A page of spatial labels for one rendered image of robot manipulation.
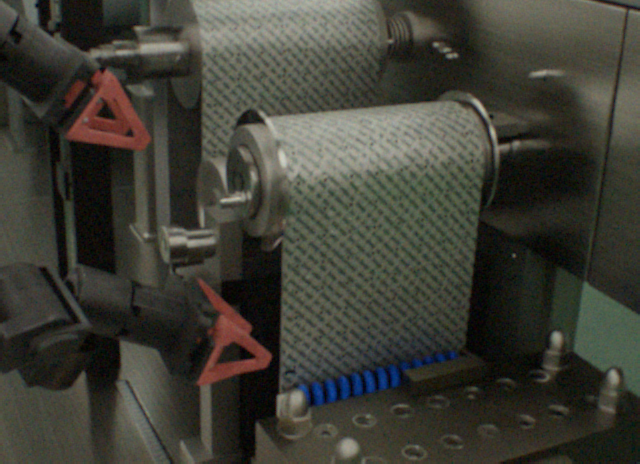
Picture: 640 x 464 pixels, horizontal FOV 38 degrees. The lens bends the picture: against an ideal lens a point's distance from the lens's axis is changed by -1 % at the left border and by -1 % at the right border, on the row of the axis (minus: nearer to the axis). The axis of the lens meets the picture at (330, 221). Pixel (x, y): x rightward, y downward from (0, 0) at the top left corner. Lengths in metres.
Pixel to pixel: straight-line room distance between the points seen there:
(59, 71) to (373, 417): 0.46
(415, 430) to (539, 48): 0.44
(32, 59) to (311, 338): 0.41
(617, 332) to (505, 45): 2.48
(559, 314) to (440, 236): 0.40
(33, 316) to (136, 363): 0.55
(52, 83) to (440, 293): 0.49
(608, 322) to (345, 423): 2.68
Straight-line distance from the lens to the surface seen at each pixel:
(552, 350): 1.11
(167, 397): 1.27
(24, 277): 0.83
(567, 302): 1.40
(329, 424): 0.98
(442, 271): 1.06
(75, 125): 0.84
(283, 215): 0.93
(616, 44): 1.00
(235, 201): 0.95
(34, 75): 0.85
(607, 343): 3.45
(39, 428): 1.23
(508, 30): 1.13
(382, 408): 1.01
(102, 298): 0.86
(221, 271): 1.02
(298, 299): 0.98
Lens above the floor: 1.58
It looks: 22 degrees down
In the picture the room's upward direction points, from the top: 2 degrees clockwise
